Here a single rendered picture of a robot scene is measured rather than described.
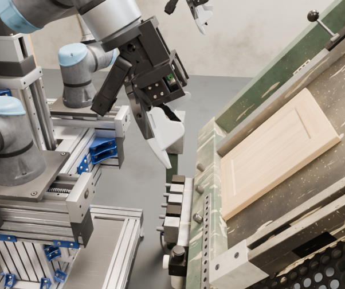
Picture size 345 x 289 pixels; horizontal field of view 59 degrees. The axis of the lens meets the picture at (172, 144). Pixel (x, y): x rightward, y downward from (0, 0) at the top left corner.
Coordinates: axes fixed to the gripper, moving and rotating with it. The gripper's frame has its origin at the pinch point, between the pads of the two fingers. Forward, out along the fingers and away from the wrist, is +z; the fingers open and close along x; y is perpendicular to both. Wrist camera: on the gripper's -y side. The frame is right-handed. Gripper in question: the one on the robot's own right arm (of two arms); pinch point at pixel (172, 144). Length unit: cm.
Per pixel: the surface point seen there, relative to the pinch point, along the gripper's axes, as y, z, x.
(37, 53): -278, -23, 391
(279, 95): 20, 28, 60
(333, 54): 40, 21, 60
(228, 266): -3.8, 35.6, 1.0
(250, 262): 1.7, 34.1, -0.3
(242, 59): -4, 118, 392
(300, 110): 24, 29, 46
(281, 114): 19, 31, 52
